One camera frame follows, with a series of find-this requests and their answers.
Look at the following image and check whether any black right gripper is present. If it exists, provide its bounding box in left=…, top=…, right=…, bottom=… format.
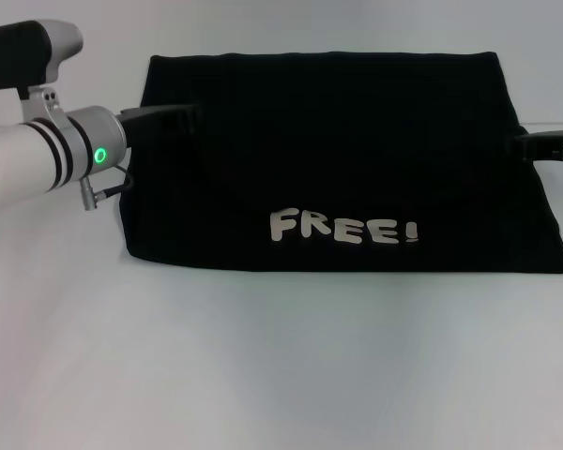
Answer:
left=510, top=128, right=563, bottom=165

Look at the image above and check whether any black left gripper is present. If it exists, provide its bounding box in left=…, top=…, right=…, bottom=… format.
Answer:
left=119, top=103, right=203, bottom=147

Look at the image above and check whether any black t-shirt with FREE print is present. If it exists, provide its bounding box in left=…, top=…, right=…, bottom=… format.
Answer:
left=119, top=50, right=563, bottom=278

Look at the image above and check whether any left gripper black cable with plug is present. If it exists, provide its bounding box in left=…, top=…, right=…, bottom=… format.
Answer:
left=78, top=161, right=135, bottom=213

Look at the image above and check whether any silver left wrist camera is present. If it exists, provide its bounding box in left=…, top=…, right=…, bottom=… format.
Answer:
left=0, top=19, right=84, bottom=122

